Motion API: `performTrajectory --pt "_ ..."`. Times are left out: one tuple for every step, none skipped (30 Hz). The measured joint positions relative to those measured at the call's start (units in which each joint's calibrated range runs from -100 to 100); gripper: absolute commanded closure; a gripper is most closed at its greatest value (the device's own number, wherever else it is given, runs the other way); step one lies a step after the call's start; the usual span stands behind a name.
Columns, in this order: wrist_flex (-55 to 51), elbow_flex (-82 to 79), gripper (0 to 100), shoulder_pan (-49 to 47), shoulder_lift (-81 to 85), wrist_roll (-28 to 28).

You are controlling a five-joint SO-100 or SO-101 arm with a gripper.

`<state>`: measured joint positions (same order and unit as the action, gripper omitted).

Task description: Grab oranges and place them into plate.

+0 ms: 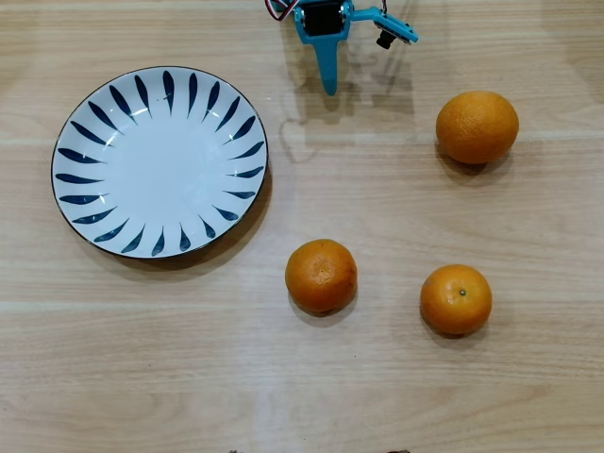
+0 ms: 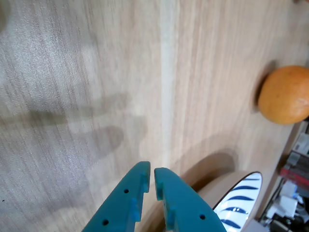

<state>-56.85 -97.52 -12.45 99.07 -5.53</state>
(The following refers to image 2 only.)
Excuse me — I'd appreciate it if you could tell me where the white box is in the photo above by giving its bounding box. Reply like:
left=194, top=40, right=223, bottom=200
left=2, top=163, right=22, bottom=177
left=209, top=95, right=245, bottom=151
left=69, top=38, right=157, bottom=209
left=266, top=195, right=299, bottom=219

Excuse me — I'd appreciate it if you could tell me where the grey box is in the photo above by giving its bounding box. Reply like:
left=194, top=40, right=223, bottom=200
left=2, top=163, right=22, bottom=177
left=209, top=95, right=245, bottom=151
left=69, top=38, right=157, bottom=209
left=293, top=132, right=309, bottom=156

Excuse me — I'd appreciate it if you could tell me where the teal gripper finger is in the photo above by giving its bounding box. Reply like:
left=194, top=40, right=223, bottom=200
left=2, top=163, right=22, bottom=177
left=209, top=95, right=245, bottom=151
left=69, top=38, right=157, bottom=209
left=81, top=161, right=151, bottom=232
left=154, top=167, right=228, bottom=232

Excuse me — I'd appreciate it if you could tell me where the large smooth orange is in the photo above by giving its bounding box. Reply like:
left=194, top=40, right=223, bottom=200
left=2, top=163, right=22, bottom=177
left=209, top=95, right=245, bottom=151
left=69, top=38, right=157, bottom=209
left=257, top=65, right=309, bottom=125

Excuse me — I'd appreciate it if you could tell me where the red book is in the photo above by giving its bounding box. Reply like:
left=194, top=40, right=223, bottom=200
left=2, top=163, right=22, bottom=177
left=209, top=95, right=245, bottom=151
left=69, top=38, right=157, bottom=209
left=280, top=167, right=309, bottom=186

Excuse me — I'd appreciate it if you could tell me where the white plate blue leaf pattern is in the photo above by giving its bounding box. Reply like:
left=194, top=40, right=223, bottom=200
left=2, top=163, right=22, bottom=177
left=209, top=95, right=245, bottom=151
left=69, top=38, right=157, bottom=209
left=212, top=171, right=263, bottom=232

